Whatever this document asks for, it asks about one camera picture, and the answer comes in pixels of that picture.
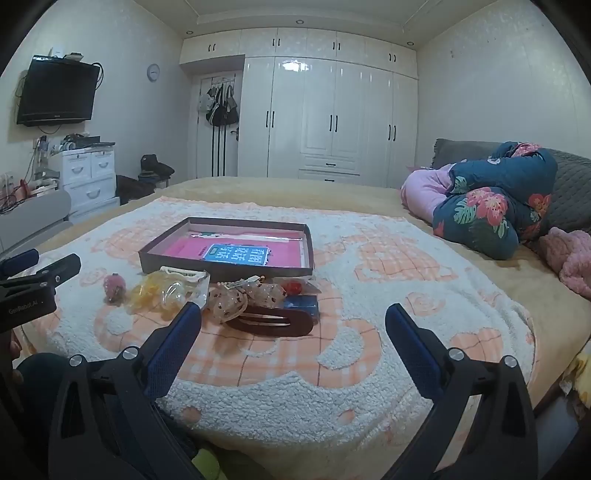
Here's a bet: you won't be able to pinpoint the person's left hand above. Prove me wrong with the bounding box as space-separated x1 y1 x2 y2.
9 330 24 386

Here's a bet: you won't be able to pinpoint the pink quilt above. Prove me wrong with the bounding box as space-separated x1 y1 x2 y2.
400 165 455 223

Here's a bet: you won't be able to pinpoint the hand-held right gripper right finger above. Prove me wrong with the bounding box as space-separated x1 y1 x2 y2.
385 303 539 480

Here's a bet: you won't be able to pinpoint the white glossy wardrobe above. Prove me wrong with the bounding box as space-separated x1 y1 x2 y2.
180 27 419 189

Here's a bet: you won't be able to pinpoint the orange and white fleece blanket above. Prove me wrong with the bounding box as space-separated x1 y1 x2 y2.
23 196 539 462

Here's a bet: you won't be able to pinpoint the pink pom hair tie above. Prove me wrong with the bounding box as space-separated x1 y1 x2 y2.
102 273 126 304

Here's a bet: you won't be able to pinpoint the white door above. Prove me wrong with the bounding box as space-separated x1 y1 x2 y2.
191 71 244 178

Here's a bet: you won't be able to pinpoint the polka-dot bow hair clip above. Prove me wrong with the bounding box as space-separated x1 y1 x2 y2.
205 276 287 325

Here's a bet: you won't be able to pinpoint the pink fuzzy blanket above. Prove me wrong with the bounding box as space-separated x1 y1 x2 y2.
538 227 591 299

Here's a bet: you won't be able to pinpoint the yellow hair clip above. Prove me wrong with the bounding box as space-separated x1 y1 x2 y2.
128 272 177 315

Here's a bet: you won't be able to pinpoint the bed with beige cover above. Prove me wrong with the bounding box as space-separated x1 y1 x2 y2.
28 178 591 416

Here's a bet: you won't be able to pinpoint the small clear plastic packet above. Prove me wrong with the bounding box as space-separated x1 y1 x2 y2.
276 276 322 297

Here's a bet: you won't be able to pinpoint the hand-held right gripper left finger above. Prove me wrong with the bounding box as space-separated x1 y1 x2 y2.
48 301 202 480

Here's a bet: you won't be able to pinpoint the hanging bags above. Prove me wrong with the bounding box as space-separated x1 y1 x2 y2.
199 83 240 128

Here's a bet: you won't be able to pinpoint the white drawer cabinet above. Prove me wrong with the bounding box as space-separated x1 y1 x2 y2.
60 147 116 215

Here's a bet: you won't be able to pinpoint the dark red hair clip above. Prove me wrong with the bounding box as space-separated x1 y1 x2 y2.
224 308 315 339

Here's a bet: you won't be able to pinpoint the white claw hair clip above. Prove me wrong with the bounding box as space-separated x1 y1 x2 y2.
161 279 209 311

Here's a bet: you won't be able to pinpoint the dark bag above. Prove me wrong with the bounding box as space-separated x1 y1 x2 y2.
140 154 175 179

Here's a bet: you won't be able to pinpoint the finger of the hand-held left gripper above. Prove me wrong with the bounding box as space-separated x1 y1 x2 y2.
0 254 82 296
0 249 40 278

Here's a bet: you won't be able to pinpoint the blue floral quilt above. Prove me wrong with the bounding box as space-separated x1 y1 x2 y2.
431 142 558 261

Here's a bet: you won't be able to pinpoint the black set-top box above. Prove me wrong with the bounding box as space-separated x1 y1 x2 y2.
62 134 116 149

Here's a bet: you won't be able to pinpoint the black flat television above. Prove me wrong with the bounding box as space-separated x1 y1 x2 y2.
17 55 101 127

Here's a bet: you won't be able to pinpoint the cluttered side shelf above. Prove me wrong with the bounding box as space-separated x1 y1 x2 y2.
0 136 62 214

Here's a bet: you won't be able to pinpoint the dark cloth pile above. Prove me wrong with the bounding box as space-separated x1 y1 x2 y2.
116 175 160 205

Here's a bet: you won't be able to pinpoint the brown cardboard box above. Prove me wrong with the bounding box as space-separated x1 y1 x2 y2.
137 217 315 280

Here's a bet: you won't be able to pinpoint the blue packet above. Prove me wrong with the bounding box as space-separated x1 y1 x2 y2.
281 295 321 325

